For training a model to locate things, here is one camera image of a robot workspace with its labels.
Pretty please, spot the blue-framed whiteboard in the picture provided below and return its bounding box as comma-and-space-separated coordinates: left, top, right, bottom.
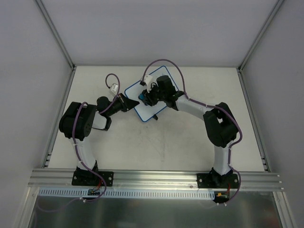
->
124, 66, 179, 123

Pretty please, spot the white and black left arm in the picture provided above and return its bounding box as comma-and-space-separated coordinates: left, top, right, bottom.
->
59, 93, 140, 185

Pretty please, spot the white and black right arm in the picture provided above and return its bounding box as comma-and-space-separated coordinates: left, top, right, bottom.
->
139, 75, 240, 189

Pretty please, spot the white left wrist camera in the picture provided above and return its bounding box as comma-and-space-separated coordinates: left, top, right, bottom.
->
109, 83, 119, 96

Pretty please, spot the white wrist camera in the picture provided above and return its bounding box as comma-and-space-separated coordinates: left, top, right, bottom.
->
109, 83, 119, 96
140, 75, 155, 92

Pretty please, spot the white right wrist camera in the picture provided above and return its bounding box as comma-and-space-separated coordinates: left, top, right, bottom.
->
140, 75, 155, 92

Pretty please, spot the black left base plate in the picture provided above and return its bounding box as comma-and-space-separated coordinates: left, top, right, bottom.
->
71, 169, 114, 187

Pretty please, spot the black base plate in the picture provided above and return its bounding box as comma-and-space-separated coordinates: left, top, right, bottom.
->
71, 169, 114, 187
197, 172, 239, 189

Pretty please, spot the aluminium frame post right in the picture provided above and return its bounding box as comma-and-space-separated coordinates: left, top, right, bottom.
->
238, 0, 285, 71

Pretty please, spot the aluminium frame post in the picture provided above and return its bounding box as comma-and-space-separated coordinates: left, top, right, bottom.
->
238, 0, 285, 71
33, 0, 75, 69

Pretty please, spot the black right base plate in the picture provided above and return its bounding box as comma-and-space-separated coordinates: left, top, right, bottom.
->
197, 172, 239, 189

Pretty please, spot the white slotted cable duct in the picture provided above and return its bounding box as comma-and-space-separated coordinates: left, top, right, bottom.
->
38, 188, 215, 200

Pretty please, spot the aluminium frame post left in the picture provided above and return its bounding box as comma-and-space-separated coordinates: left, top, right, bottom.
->
33, 0, 75, 69

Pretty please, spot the aluminium mounting rail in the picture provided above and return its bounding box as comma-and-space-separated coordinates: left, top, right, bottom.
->
28, 168, 285, 192

